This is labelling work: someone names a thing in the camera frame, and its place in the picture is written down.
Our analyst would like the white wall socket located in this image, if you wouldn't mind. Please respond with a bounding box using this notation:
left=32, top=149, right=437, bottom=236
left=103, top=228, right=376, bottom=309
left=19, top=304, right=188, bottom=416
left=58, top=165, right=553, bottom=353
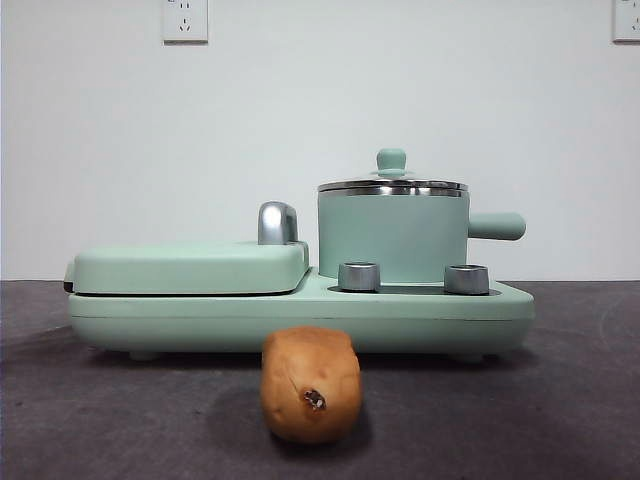
left=613, top=0, right=640, bottom=43
left=162, top=0, right=209, bottom=44

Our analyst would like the glass pot lid green knob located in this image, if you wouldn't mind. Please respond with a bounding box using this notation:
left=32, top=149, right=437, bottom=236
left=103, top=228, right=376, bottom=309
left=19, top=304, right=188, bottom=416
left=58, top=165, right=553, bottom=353
left=318, top=147, right=471, bottom=193

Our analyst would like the mint green breakfast machine base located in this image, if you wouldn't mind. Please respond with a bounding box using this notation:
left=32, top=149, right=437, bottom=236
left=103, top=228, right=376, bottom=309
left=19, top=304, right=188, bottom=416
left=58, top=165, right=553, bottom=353
left=67, top=265, right=536, bottom=363

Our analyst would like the mint green hinged griddle cover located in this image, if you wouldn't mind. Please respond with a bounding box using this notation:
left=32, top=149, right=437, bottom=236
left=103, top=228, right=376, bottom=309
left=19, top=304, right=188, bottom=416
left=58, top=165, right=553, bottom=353
left=64, top=238, right=311, bottom=297

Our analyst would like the silver control knob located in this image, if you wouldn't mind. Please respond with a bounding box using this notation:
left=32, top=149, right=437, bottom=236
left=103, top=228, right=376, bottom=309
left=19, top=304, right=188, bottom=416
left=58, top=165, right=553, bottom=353
left=443, top=263, right=489, bottom=296
left=337, top=261, right=382, bottom=293

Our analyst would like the mint green steamer pot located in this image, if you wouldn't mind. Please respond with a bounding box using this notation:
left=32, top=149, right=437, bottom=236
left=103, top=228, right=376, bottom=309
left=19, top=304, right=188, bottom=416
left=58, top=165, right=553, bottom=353
left=317, top=187, right=527, bottom=281

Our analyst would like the brown potato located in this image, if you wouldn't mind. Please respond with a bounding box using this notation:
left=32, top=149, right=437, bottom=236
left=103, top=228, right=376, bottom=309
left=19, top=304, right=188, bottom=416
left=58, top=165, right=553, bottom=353
left=259, top=325, right=363, bottom=447

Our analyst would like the chrome griddle cover handle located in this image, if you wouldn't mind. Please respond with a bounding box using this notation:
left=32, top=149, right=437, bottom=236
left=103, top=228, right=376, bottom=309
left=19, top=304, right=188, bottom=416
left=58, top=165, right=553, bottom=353
left=257, top=200, right=301, bottom=247

